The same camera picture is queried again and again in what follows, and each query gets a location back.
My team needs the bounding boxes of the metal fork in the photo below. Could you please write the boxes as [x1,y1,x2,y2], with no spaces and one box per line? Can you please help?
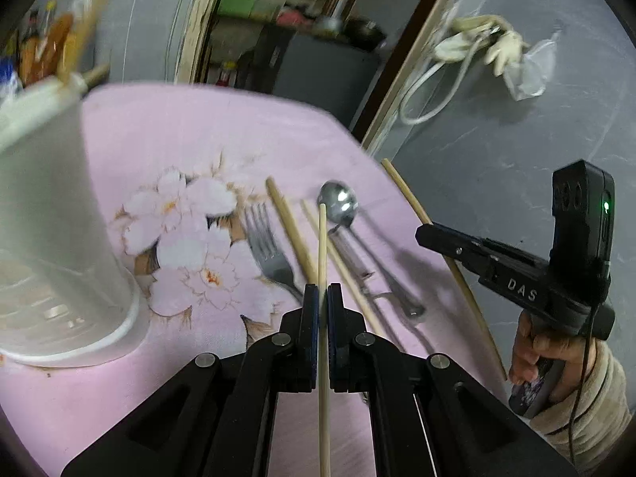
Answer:
[243,202,307,305]

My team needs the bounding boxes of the white plastic cup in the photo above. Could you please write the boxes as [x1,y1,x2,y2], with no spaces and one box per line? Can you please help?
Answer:
[0,72,143,369]

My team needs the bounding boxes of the dark cooking pot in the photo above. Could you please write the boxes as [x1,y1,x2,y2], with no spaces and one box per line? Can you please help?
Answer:
[347,16,389,51]

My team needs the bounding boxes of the blue white packet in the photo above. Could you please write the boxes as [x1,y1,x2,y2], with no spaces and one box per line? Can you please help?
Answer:
[0,56,21,96]

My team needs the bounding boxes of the orange oil bottle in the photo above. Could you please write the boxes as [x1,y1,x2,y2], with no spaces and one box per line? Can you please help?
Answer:
[56,0,96,81]

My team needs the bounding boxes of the cream door frame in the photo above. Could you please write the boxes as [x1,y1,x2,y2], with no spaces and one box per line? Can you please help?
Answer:
[175,0,474,153]

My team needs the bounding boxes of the silver metal pot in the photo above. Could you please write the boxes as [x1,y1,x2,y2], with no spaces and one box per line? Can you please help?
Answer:
[312,14,345,37]

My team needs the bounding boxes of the silver metal utensil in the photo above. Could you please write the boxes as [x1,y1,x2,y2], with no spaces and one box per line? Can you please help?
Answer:
[328,226,398,305]

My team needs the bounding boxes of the metal spoon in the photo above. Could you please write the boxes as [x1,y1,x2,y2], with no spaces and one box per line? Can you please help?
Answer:
[317,180,427,320]

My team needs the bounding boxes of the wooden chopstick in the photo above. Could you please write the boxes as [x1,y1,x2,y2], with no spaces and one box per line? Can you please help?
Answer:
[300,199,389,345]
[79,63,111,87]
[382,158,508,382]
[318,203,332,477]
[265,177,320,290]
[56,0,136,83]

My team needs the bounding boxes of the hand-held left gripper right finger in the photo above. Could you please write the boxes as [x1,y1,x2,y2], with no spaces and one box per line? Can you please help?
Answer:
[327,283,580,477]

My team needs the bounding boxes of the green box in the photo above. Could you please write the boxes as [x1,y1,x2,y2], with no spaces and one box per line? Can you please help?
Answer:
[217,0,280,21]

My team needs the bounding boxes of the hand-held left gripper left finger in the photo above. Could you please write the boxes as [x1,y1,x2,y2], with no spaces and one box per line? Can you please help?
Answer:
[60,283,321,477]

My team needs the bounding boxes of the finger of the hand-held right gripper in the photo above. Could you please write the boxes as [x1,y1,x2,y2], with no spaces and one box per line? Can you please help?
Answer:
[415,223,498,280]

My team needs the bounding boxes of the person's right hand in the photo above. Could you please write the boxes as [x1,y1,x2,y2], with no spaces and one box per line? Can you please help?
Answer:
[508,309,598,399]

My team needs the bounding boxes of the cream rubber gloves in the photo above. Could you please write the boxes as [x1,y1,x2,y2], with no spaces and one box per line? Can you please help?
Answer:
[483,16,526,79]

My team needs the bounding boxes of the yellow cap sauce bottle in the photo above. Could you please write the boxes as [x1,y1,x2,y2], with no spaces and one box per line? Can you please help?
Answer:
[34,0,61,79]

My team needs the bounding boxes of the pink floral tablecloth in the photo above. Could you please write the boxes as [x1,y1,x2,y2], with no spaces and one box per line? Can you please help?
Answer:
[0,82,508,477]

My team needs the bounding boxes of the white power strip cable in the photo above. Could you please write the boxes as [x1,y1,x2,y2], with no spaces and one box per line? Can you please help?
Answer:
[399,42,480,126]

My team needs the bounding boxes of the red cloth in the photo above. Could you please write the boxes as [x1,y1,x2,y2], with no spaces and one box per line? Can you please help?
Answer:
[275,6,310,29]

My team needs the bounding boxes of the clear plastic bag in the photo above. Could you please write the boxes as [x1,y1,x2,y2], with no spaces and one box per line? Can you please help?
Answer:
[506,29,558,101]

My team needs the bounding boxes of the person's right forearm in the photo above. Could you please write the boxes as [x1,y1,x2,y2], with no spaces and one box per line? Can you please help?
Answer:
[528,340,633,476]

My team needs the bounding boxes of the grey washing machine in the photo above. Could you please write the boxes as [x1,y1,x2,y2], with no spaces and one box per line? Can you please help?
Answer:
[257,24,384,127]

